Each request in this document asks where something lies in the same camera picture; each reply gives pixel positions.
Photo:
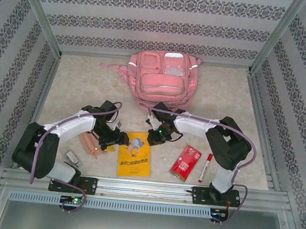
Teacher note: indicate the peach striped pencil case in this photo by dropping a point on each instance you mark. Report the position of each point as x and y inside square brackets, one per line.
[89, 143]

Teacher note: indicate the red plastic-wrapped packet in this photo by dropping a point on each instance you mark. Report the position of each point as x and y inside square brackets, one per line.
[184, 163]

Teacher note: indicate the yellow picture book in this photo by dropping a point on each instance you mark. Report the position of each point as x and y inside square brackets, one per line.
[134, 164]

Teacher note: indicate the pink student backpack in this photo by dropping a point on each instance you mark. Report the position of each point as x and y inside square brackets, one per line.
[161, 83]

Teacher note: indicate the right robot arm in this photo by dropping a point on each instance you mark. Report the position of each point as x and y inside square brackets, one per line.
[228, 148]

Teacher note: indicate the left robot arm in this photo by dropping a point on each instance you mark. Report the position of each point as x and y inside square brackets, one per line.
[43, 158]

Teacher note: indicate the small silver box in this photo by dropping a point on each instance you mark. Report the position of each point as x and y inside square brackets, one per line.
[71, 156]

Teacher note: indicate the red whiteboard marker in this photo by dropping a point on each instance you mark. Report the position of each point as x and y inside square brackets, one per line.
[205, 167]

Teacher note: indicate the left controller board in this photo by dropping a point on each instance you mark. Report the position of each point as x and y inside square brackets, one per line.
[71, 199]

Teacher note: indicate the controller board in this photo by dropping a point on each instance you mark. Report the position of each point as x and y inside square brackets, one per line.
[71, 199]
[219, 214]

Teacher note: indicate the right controller board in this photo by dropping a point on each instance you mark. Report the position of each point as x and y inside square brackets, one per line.
[219, 214]

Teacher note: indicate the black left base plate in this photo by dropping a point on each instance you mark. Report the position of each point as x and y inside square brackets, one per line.
[90, 185]

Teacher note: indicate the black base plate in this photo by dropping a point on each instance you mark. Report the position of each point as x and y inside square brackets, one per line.
[90, 185]
[200, 196]

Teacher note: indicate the aluminium mounting rail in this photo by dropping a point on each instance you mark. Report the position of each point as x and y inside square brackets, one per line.
[145, 189]

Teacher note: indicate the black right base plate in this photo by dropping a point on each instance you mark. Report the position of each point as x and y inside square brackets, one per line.
[200, 196]

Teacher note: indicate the aluminium frame post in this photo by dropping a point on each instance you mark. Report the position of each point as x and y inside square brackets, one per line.
[280, 32]
[35, 8]

